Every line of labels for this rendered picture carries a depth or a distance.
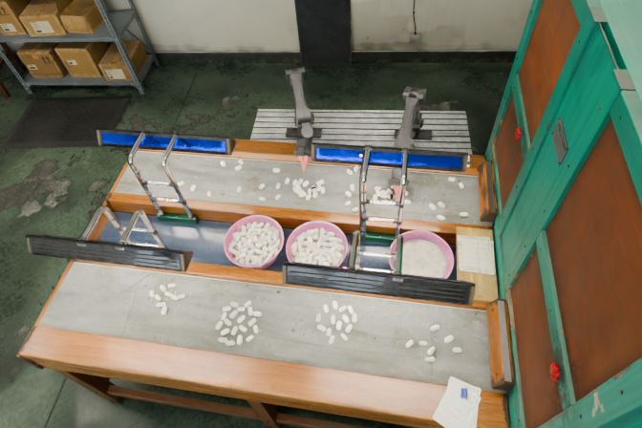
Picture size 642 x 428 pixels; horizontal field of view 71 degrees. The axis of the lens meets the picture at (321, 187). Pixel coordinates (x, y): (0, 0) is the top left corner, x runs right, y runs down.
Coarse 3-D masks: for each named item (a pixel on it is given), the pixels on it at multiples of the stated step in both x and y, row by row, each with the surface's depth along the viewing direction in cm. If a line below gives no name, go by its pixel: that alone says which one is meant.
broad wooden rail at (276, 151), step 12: (240, 144) 234; (252, 144) 234; (264, 144) 233; (276, 144) 232; (288, 144) 232; (216, 156) 234; (228, 156) 232; (240, 156) 231; (252, 156) 230; (264, 156) 229; (276, 156) 228; (288, 156) 227; (480, 156) 218; (384, 168) 220; (408, 168) 218; (468, 168) 214
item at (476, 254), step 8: (464, 240) 187; (472, 240) 187; (480, 240) 187; (488, 240) 187; (464, 248) 185; (472, 248) 185; (480, 248) 184; (488, 248) 184; (464, 256) 183; (472, 256) 182; (480, 256) 182; (488, 256) 182; (464, 264) 181; (472, 264) 180; (480, 264) 180; (488, 264) 180; (480, 272) 178; (488, 272) 178
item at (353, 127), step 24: (264, 120) 259; (288, 120) 257; (336, 120) 254; (360, 120) 253; (384, 120) 252; (432, 120) 249; (456, 120) 247; (360, 144) 241; (384, 144) 240; (432, 144) 238; (456, 144) 236
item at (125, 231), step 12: (96, 216) 166; (108, 216) 174; (132, 216) 165; (144, 216) 170; (120, 228) 181; (132, 228) 162; (144, 228) 180; (84, 240) 160; (120, 240) 158; (132, 240) 190; (156, 240) 183
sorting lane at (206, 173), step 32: (160, 160) 235; (192, 160) 233; (224, 160) 231; (256, 160) 230; (128, 192) 222; (160, 192) 221; (192, 192) 220; (224, 192) 218; (256, 192) 217; (288, 192) 215; (320, 192) 214; (352, 192) 212; (416, 192) 210; (448, 192) 208; (480, 224) 196
